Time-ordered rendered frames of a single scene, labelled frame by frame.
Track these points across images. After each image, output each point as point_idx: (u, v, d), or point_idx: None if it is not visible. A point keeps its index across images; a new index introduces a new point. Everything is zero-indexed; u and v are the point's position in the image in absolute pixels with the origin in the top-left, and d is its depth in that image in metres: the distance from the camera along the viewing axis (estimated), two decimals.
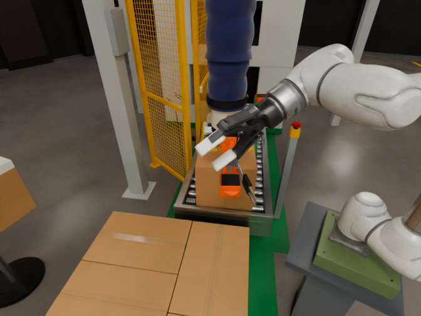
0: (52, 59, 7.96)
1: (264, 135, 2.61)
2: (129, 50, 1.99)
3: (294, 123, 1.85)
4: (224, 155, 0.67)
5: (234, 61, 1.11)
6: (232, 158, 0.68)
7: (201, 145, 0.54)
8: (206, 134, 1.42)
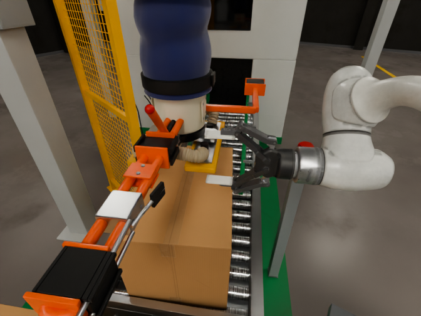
0: None
1: None
2: (34, 23, 1.23)
3: (302, 143, 1.09)
4: (222, 177, 0.64)
5: None
6: (226, 186, 0.64)
7: (212, 131, 0.57)
8: None
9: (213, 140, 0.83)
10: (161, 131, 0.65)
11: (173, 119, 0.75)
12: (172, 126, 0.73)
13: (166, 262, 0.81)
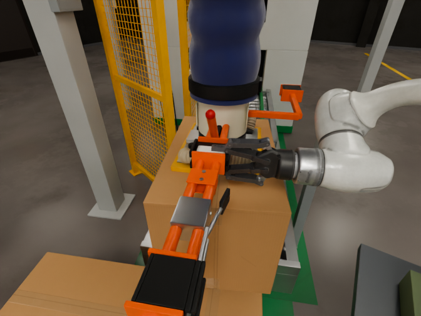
0: (37, 52, 7.33)
1: (275, 133, 1.97)
2: (83, 9, 1.36)
3: None
4: None
5: None
6: None
7: (203, 147, 0.60)
8: (189, 142, 0.86)
9: None
10: (214, 136, 0.64)
11: (219, 125, 0.75)
12: (220, 131, 0.72)
13: (209, 232, 0.69)
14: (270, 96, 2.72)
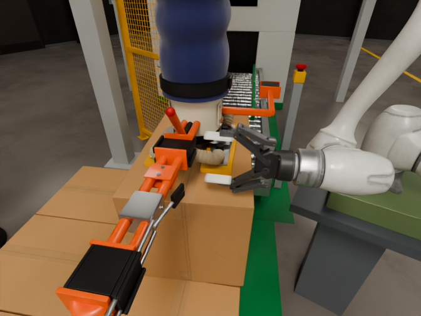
0: (44, 45, 7.68)
1: (264, 97, 2.32)
2: None
3: (298, 64, 1.56)
4: (222, 176, 0.64)
5: None
6: (225, 185, 0.64)
7: (210, 133, 0.57)
8: None
9: (228, 143, 0.84)
10: (180, 133, 0.66)
11: (190, 121, 0.76)
12: (189, 128, 0.74)
13: (178, 226, 0.72)
14: (262, 72, 3.07)
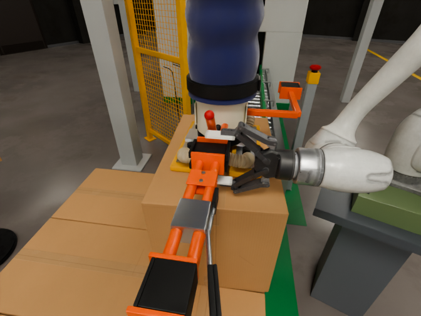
0: (47, 45, 7.66)
1: (273, 98, 2.31)
2: None
3: (312, 65, 1.55)
4: (222, 177, 0.65)
5: None
6: (226, 186, 0.64)
7: (212, 131, 0.57)
8: (188, 142, 0.86)
9: None
10: None
11: (218, 124, 0.75)
12: (218, 131, 0.72)
13: None
14: (269, 73, 3.05)
